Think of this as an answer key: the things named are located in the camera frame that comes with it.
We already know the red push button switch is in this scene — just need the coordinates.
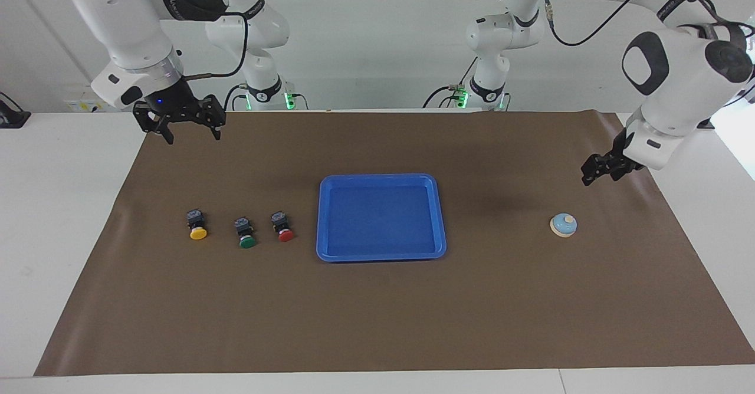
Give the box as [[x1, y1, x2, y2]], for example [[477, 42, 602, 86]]
[[271, 210, 295, 243]]

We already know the black table clamp mount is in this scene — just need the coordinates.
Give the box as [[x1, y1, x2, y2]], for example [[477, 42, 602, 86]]
[[0, 91, 31, 129]]

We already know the light blue call bell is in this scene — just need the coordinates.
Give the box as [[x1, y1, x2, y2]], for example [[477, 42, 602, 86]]
[[550, 213, 578, 239]]

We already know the brown table mat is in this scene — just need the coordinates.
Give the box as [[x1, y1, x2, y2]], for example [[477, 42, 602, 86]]
[[34, 110, 755, 377]]

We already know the blue plastic tray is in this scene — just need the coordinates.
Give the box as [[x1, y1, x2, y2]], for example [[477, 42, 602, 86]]
[[316, 173, 448, 263]]

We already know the black base cable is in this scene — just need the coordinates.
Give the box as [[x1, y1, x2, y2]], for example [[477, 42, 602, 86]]
[[223, 83, 248, 111], [422, 58, 477, 109]]

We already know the black right base cable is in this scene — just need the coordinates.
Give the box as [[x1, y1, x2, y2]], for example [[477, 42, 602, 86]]
[[223, 83, 248, 111]]

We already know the black stand arm with base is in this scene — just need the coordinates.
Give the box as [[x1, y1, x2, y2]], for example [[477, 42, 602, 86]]
[[696, 84, 755, 130]]

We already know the yellow push button switch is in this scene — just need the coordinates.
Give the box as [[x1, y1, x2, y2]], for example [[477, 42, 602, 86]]
[[186, 208, 208, 241]]

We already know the green push button switch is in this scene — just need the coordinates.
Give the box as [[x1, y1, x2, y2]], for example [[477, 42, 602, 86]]
[[234, 216, 257, 249]]

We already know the white wall outlet box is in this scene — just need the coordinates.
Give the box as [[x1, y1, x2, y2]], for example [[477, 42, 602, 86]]
[[64, 84, 116, 113]]

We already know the black left base cable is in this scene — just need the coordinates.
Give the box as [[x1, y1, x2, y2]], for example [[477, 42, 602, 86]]
[[422, 58, 477, 109]]

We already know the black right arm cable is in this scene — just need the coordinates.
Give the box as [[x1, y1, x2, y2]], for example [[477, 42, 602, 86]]
[[177, 11, 248, 81]]

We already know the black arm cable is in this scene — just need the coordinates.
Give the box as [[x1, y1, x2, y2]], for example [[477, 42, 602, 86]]
[[543, 0, 755, 47], [177, 11, 248, 81]]

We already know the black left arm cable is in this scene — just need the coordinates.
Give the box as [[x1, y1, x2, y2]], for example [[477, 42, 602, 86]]
[[543, 0, 755, 47]]

